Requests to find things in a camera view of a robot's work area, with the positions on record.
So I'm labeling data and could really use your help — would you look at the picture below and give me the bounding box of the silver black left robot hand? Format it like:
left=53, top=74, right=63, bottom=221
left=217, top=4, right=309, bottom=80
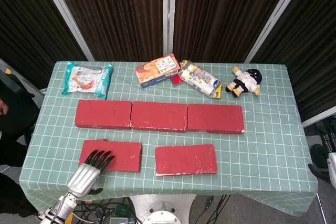
left=67, top=150, right=116, bottom=198

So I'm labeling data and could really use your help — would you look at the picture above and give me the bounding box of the red brick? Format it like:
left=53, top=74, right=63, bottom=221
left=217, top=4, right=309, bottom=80
left=186, top=103, right=245, bottom=135
left=78, top=139, right=143, bottom=174
left=130, top=101, right=188, bottom=133
left=154, top=144, right=218, bottom=176
left=74, top=99, right=133, bottom=130

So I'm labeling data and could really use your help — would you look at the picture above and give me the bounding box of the red brick front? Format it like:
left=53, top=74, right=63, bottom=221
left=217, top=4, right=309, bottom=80
left=154, top=144, right=218, bottom=176

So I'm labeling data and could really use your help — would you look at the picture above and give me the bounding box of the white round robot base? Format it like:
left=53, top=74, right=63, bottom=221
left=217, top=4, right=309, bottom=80
left=130, top=194, right=196, bottom=224

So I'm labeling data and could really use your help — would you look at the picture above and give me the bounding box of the person in black clothes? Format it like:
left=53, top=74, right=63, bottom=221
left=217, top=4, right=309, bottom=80
left=0, top=77, right=40, bottom=168

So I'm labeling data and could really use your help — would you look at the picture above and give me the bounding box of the teal white snack bag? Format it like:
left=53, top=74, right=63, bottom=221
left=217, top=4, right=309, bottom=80
left=61, top=61, right=113, bottom=97

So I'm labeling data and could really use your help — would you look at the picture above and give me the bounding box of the orange blue biscuit box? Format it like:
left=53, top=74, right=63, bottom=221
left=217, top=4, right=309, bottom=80
left=134, top=53, right=182, bottom=89

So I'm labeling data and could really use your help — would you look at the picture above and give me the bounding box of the small red ink pad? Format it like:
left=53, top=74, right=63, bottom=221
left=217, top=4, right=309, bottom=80
left=170, top=75, right=184, bottom=87

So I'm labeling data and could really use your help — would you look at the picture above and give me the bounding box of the silver white yellow package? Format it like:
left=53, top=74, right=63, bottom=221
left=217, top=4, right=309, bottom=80
left=178, top=60, right=223, bottom=100

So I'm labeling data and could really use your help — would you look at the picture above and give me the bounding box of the dark brown partition panel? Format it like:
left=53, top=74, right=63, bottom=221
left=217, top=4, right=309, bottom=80
left=0, top=0, right=89, bottom=90
left=251, top=0, right=336, bottom=127
left=49, top=0, right=169, bottom=62
left=173, top=0, right=297, bottom=63

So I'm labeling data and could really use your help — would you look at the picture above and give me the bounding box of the green white grid tablecloth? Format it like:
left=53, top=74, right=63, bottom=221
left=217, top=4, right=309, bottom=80
left=19, top=60, right=318, bottom=213

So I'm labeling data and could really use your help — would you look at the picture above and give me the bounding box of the black white plush doll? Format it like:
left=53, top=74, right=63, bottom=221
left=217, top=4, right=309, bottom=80
left=225, top=66, right=263, bottom=97

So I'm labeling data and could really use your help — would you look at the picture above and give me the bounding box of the white black wheeled machine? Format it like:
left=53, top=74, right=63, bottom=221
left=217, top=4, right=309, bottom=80
left=307, top=118, right=336, bottom=184

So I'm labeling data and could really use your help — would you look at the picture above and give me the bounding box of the black cable bundle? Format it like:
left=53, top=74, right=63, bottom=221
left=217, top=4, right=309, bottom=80
left=75, top=197, right=137, bottom=224

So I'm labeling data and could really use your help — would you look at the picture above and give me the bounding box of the white partition frame post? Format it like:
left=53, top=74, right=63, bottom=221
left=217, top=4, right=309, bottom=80
left=36, top=0, right=95, bottom=61
left=244, top=0, right=311, bottom=64
left=162, top=0, right=177, bottom=53

